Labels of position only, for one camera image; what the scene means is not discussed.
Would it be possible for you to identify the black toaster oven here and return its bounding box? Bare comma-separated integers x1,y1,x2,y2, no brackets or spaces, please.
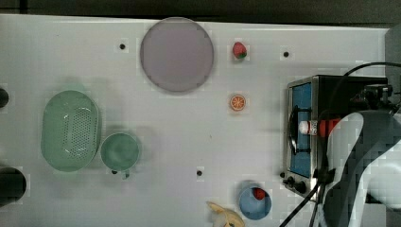
281,75,392,197

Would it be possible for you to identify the red ketchup bottle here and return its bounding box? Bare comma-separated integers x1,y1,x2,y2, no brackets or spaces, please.
298,118,340,137

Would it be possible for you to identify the black cylindrical container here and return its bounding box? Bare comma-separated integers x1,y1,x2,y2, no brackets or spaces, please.
0,167,26,207

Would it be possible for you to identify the toy strawberry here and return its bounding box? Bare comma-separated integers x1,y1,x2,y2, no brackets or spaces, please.
233,42,247,59

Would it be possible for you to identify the green oval colander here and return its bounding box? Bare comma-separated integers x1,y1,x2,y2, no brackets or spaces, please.
41,90,101,172

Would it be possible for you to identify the toy peeled banana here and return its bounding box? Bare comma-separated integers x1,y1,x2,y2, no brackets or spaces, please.
207,201,245,227

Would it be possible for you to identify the small red fruit in cup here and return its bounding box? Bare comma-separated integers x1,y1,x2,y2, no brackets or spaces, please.
253,187,266,201

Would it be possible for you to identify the green mug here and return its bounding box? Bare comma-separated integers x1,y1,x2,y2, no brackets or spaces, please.
99,132,142,180

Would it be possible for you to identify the toy orange half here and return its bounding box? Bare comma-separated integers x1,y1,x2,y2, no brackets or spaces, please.
229,95,246,112

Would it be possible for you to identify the purple round plate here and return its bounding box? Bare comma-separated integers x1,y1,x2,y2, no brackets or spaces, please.
140,17,214,93

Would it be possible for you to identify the blue cup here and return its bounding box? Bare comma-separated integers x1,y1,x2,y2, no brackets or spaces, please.
237,182,271,220

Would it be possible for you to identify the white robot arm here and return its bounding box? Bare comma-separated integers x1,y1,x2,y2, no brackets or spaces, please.
317,111,400,227

